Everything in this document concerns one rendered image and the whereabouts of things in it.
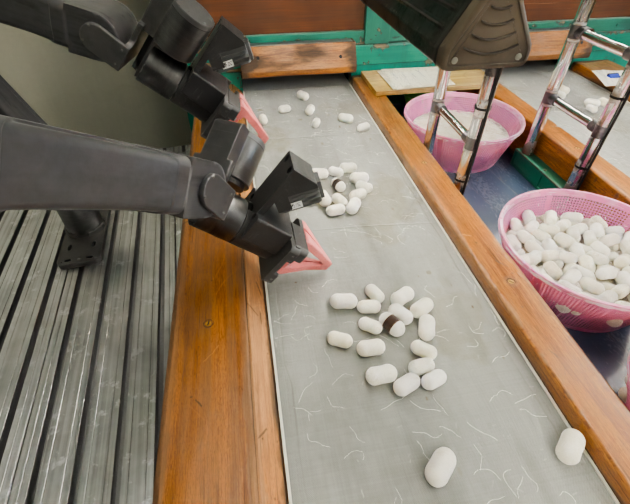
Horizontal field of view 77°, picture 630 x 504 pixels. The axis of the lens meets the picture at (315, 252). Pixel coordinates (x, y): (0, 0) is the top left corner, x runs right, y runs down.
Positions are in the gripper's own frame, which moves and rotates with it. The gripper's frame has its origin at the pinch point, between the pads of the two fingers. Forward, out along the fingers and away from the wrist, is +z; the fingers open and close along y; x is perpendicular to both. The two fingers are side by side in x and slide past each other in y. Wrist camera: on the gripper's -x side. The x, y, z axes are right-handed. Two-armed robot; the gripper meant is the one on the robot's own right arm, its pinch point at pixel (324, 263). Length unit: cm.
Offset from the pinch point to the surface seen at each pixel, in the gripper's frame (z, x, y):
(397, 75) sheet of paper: 24, -22, 65
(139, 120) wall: -18, 68, 145
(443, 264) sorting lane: 15.1, -9.9, -1.2
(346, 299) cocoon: 1.3, -1.0, -6.9
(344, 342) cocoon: 0.3, 0.4, -13.1
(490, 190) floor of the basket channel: 36.9, -19.7, 24.2
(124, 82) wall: -30, 56, 145
